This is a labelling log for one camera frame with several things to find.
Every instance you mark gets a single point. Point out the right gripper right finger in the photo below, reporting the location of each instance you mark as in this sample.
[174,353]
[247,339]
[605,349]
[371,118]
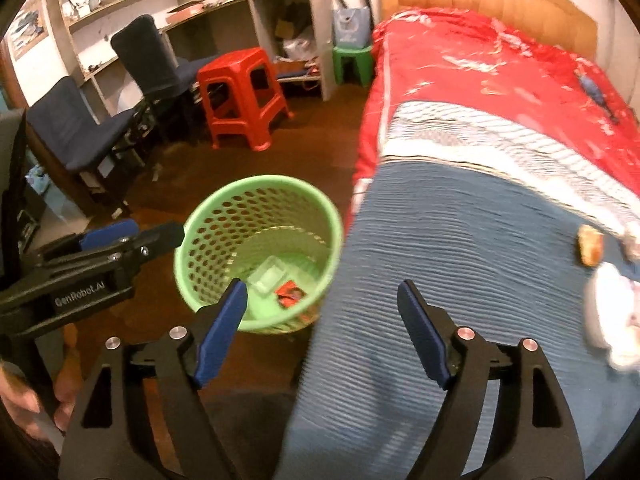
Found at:
[533,435]

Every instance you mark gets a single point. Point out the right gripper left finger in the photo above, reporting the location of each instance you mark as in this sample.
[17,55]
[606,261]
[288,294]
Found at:
[110,435]

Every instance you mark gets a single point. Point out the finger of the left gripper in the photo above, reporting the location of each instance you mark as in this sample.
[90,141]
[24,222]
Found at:
[87,241]
[150,239]

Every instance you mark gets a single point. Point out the clear rectangular plastic tray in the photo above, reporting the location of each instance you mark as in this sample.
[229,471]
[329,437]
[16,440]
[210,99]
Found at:
[268,277]

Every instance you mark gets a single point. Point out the white round plastic lid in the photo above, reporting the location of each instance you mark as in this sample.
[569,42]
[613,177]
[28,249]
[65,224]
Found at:
[611,316]

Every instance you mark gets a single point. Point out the orange peel piece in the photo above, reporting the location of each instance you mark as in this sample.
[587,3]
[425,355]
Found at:
[590,245]

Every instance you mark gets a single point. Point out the white tissue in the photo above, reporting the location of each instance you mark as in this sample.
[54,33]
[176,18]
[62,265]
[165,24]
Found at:
[631,246]

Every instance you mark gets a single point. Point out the person's left hand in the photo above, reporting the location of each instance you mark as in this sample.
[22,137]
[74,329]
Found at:
[23,404]

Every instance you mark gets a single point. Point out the dark blue chair near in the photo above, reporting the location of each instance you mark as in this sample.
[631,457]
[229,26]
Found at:
[63,122]

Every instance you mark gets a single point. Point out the dark blue chair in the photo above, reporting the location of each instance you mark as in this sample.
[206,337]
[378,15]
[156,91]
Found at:
[63,122]
[142,51]

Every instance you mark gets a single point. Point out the green plastic waste basket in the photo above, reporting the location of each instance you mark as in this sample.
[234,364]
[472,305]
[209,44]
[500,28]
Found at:
[248,220]

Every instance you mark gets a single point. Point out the red wrapper in basket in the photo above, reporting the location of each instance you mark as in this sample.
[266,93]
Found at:
[289,294]

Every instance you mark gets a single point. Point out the dark blue chair far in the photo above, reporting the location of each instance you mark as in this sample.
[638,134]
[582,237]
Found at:
[142,51]

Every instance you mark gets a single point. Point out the red plastic stool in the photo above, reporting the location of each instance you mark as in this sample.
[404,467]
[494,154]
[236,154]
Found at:
[241,97]

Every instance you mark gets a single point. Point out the blue striped blanket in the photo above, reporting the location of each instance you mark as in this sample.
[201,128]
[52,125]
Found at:
[481,212]

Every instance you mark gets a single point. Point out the green plastic stool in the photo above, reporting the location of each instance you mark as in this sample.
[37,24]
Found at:
[361,61]

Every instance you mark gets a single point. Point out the light blue paper bag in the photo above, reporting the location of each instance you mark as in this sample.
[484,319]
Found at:
[352,27]

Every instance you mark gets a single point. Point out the red bed quilt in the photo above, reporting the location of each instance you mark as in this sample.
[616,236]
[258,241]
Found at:
[455,87]

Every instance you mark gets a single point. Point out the blue toy on bed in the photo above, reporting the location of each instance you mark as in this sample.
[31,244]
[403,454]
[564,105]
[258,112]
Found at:
[591,89]

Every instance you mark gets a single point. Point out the framed wall picture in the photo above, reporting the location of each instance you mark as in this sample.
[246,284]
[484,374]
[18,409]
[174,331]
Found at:
[27,29]

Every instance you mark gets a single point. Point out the white wall shelf unit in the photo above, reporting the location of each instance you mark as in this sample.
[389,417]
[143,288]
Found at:
[115,10]

